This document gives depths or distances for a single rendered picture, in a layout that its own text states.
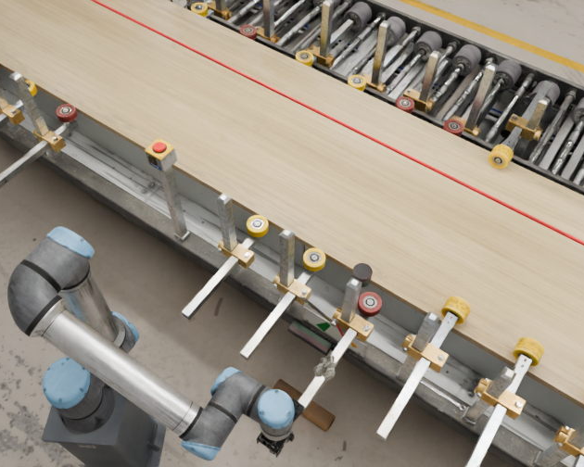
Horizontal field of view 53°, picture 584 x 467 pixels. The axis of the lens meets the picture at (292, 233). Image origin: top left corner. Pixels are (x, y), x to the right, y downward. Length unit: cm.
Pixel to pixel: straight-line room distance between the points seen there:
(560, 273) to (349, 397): 112
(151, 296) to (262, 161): 109
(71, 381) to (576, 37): 405
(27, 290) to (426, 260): 129
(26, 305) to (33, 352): 162
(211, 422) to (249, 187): 101
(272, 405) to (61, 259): 63
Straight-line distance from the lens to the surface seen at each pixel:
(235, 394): 155
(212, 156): 235
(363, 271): 180
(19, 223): 354
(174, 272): 311
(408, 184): 229
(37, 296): 149
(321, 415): 268
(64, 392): 200
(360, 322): 198
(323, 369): 190
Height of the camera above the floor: 265
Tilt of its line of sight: 56 degrees down
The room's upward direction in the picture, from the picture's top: 1 degrees clockwise
